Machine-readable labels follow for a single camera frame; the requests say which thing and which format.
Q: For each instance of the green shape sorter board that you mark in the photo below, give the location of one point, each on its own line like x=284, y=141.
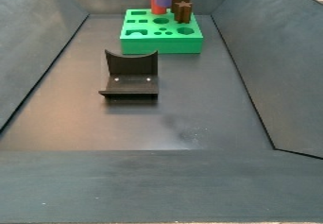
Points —
x=156, y=32

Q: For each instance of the black curved holder stand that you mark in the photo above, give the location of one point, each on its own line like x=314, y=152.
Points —
x=132, y=75

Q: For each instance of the brown star-shaped peg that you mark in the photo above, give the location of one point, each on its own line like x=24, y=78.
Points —
x=181, y=12

